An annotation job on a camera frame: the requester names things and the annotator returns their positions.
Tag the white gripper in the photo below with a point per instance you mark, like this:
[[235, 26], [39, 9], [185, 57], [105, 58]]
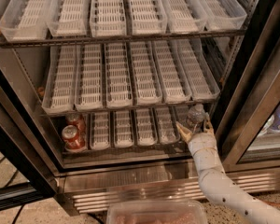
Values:
[[202, 141]]

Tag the clear plastic water bottle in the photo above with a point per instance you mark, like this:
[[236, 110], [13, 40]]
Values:
[[195, 117]]

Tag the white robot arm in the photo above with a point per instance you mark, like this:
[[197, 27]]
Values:
[[216, 186]]

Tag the bottom shelf tray six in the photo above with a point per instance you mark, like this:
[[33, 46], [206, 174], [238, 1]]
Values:
[[181, 112]]

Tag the shelf tray six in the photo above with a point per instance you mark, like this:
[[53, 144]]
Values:
[[223, 14], [181, 112], [201, 80]]

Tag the bottom shelf tray five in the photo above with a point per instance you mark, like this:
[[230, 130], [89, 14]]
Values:
[[165, 118]]

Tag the shelf tray five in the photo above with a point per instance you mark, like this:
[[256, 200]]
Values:
[[185, 16], [173, 82], [165, 118]]

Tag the middle shelf tray five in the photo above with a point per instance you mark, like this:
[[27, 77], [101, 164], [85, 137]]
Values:
[[173, 82]]

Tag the middle shelf tray six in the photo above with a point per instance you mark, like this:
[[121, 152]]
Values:
[[201, 80]]

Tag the bottom shelf tray four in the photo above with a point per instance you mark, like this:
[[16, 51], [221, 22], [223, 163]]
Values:
[[145, 127]]

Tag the shelf tray four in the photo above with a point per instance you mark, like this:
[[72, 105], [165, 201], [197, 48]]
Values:
[[145, 127], [146, 81], [148, 17]]

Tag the glass fridge door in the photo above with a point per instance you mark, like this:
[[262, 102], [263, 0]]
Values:
[[252, 142]]

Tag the middle shelf tray four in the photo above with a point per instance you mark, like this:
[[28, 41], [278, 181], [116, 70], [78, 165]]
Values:
[[146, 81]]

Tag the bottom shelf tray three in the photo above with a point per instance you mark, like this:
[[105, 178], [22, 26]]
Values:
[[123, 129]]

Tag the shelf tray three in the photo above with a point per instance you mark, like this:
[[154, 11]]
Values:
[[123, 129], [117, 76], [107, 18]]

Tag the middle shelf tray three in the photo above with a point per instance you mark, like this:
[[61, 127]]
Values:
[[117, 76]]

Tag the bottom shelf tray two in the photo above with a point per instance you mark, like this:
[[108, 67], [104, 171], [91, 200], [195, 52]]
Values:
[[100, 131]]

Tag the shelf tray two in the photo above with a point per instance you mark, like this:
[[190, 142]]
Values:
[[100, 131], [89, 88], [68, 17]]

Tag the bottom shelf tray one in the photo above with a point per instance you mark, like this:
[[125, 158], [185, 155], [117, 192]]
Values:
[[74, 134]]

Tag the shelf tray one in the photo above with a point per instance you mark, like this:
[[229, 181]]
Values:
[[74, 134], [25, 20], [60, 88]]

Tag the top shelf tray five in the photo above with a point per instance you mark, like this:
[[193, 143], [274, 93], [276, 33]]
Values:
[[185, 16]]

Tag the stainless steel fridge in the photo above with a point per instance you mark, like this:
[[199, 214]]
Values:
[[90, 181]]

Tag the top shelf tray six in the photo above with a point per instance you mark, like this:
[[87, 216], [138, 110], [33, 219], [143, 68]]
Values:
[[223, 14]]

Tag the middle shelf tray two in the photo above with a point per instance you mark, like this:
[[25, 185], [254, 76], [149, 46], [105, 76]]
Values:
[[89, 88]]

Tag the top shelf tray four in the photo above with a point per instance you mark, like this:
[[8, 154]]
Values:
[[148, 17]]

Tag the middle shelf tray one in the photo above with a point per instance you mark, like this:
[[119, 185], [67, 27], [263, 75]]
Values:
[[60, 88]]

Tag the top shelf tray three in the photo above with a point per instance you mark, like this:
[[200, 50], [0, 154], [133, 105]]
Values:
[[107, 18]]

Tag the top shelf tray two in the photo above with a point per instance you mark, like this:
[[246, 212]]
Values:
[[68, 17]]

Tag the top shelf tray one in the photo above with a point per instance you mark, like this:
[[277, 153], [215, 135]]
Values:
[[25, 20]]

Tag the clear plastic food container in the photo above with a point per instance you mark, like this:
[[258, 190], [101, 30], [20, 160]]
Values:
[[156, 212]]

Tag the rear red soda can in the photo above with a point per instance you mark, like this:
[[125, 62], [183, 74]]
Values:
[[76, 120]]

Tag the red soda can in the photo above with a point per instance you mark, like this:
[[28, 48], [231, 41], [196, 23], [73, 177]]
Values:
[[76, 120], [74, 139]]

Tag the front red soda can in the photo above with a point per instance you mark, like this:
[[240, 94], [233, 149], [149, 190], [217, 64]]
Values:
[[74, 139]]

